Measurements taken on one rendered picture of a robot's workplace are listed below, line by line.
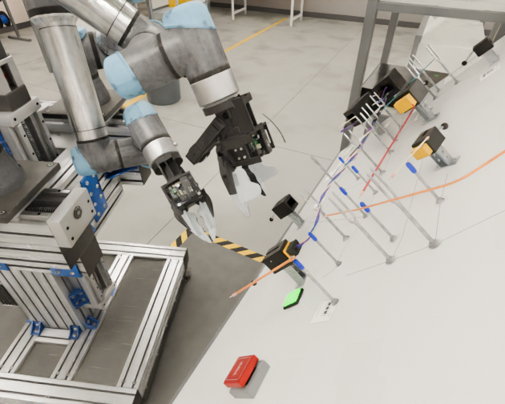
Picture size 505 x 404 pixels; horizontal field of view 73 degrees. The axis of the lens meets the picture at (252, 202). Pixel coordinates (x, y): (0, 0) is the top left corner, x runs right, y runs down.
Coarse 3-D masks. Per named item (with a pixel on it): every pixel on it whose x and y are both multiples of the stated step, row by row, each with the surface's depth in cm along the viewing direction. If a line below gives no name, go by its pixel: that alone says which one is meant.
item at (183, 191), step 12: (168, 156) 74; (180, 156) 78; (156, 168) 76; (168, 168) 73; (168, 180) 73; (180, 180) 73; (192, 180) 75; (168, 192) 74; (180, 192) 74; (192, 192) 72; (180, 204) 73; (192, 204) 79
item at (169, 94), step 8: (176, 80) 384; (160, 88) 377; (168, 88) 380; (176, 88) 389; (152, 96) 385; (160, 96) 383; (168, 96) 386; (176, 96) 394; (160, 104) 390; (168, 104) 393
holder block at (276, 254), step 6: (282, 240) 72; (276, 246) 72; (282, 246) 69; (270, 252) 71; (276, 252) 69; (282, 252) 68; (264, 258) 72; (270, 258) 70; (276, 258) 70; (282, 258) 69; (288, 258) 69; (270, 264) 71; (276, 264) 70; (288, 264) 69; (276, 270) 71
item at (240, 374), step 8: (240, 360) 56; (248, 360) 54; (256, 360) 54; (232, 368) 56; (240, 368) 54; (248, 368) 53; (232, 376) 54; (240, 376) 52; (248, 376) 53; (224, 384) 55; (232, 384) 53; (240, 384) 51
